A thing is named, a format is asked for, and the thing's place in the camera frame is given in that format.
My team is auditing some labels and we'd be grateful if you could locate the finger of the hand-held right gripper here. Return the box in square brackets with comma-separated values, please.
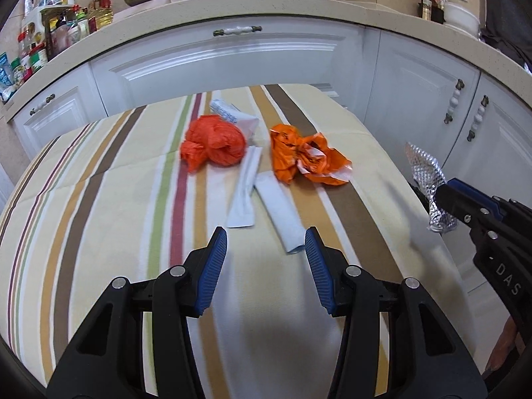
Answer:
[449, 178, 532, 233]
[436, 185, 499, 237]

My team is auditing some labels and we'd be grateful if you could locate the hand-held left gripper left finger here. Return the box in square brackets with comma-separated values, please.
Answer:
[47, 226, 228, 399]

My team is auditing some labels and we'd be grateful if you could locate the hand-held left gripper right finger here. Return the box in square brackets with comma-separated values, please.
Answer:
[305, 226, 488, 399]

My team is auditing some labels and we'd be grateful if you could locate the silver foil wrapper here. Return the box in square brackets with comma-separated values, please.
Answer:
[405, 141, 458, 233]

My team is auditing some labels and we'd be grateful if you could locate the long white sachet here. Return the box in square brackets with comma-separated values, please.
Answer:
[225, 145, 263, 229]
[253, 172, 304, 255]

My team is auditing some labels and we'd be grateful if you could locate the orange wrapper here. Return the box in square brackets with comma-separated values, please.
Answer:
[269, 124, 353, 186]

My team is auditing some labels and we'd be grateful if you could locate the orange plastic bag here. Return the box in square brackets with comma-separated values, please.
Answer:
[180, 114, 247, 173]

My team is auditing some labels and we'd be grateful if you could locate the white wrapper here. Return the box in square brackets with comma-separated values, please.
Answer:
[209, 99, 259, 140]

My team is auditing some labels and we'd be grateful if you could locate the person's right forearm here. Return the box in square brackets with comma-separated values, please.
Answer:
[484, 316, 521, 379]

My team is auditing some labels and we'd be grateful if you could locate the striped tablecloth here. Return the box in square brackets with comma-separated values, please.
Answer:
[0, 84, 474, 399]

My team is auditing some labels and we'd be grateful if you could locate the white lidded bowl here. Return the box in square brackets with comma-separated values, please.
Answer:
[447, 19, 481, 39]
[443, 2, 478, 23]

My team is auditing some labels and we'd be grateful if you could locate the dark grey cloth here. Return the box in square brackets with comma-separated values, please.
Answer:
[478, 0, 532, 76]

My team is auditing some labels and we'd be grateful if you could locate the yellow cooking oil bottle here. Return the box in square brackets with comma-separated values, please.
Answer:
[87, 0, 115, 30]

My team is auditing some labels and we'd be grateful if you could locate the group of seasoning bottles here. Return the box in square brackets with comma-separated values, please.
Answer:
[0, 0, 100, 104]

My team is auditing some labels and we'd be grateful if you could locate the vertical cabinet door handle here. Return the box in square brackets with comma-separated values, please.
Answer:
[444, 79, 465, 124]
[466, 95, 490, 142]

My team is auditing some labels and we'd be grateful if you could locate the small cabinet handle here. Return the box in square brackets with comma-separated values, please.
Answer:
[29, 95, 56, 117]

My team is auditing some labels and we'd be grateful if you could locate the drawer handle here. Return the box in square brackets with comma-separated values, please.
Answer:
[213, 26, 263, 37]

